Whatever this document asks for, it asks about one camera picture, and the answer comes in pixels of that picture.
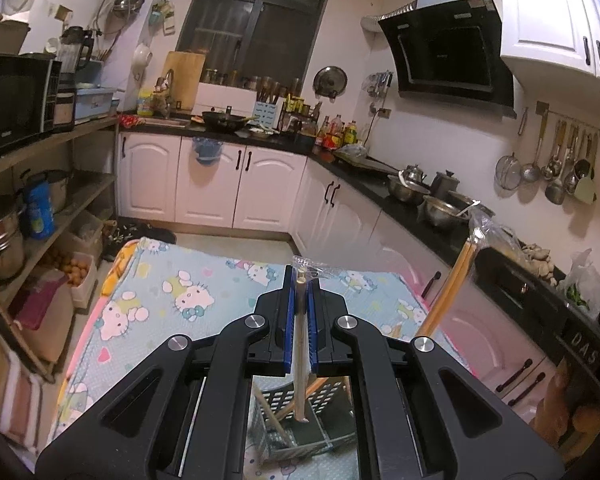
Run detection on black microwave oven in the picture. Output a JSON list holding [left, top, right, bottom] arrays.
[[0, 53, 64, 160]]

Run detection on dark baking tray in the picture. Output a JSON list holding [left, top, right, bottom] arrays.
[[331, 151, 398, 177]]

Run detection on dark kitchen window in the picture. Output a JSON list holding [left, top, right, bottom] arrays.
[[175, 0, 340, 90]]

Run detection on wooden chopstick pair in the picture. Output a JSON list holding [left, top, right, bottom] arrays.
[[256, 394, 295, 443], [290, 254, 326, 425], [414, 199, 498, 339], [304, 376, 331, 403]]

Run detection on blue hanging bag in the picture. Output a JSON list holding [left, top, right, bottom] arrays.
[[192, 137, 224, 167]]

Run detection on person's right hand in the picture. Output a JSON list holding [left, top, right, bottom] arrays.
[[542, 359, 600, 454]]

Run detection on wall utensil rail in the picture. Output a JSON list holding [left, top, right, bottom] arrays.
[[534, 101, 600, 138]]

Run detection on white bin of eggs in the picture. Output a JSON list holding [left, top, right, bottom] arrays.
[[44, 250, 97, 308]]

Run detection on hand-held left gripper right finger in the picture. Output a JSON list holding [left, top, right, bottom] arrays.
[[310, 279, 566, 480]]

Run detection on white plastic jug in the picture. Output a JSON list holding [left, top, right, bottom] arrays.
[[131, 42, 154, 82]]

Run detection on steel pot on shelf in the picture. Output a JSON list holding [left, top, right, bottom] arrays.
[[0, 194, 27, 283]]

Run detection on steel mixing bowl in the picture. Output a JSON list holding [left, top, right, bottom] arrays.
[[419, 194, 468, 230]]

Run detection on white plastic drawer unit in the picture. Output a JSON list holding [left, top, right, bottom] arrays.
[[0, 305, 45, 453]]

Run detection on cardboard box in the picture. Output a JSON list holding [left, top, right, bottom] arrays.
[[0, 20, 32, 57]]

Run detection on metal mesh strainer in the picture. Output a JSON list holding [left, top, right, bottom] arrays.
[[495, 107, 531, 192]]

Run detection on metal pot lid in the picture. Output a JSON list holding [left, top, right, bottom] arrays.
[[313, 65, 349, 101]]

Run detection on cartoon cat printed blanket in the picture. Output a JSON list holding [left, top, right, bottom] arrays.
[[47, 237, 473, 480]]

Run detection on black wok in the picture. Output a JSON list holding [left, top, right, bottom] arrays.
[[199, 106, 262, 136]]

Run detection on wooden shelf rack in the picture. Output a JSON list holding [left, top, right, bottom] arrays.
[[0, 115, 122, 386]]

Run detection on white plastic bag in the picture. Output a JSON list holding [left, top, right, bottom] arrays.
[[556, 248, 600, 313]]

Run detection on small steel kettle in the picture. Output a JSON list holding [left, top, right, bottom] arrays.
[[399, 163, 430, 184]]

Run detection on wooden cutting board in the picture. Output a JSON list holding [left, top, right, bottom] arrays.
[[161, 50, 207, 112]]

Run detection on white lower cabinets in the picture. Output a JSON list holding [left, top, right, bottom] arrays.
[[116, 130, 561, 413]]

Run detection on white upper cabinet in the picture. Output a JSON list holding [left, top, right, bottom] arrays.
[[498, 0, 600, 90]]

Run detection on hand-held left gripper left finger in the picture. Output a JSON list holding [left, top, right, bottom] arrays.
[[35, 265, 298, 480]]

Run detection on metal faucet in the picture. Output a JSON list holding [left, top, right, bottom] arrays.
[[156, 69, 177, 112]]

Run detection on black blender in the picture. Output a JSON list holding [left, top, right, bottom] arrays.
[[59, 25, 95, 87]]

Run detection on blue knife block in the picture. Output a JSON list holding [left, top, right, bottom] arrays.
[[252, 100, 282, 132]]

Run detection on green plastic utensil holder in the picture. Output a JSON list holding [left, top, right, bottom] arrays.
[[245, 375, 361, 463]]

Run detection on cluster of sauce bottles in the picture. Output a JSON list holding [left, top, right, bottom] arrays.
[[314, 112, 362, 151]]

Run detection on pale green spatula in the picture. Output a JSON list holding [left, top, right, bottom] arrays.
[[574, 132, 599, 207]]

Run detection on black range hood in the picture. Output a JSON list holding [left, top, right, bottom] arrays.
[[362, 0, 520, 122]]

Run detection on pale blue storage box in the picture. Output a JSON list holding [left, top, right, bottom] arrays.
[[74, 85, 117, 125]]

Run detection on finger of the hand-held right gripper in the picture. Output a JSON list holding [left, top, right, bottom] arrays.
[[474, 250, 567, 330]]

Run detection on steel ladle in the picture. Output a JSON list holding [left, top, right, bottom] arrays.
[[521, 110, 548, 184]]

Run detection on blue canister on shelf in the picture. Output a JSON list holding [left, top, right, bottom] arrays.
[[24, 180, 57, 241]]

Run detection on clear plastic bag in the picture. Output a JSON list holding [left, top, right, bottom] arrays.
[[467, 210, 528, 267]]

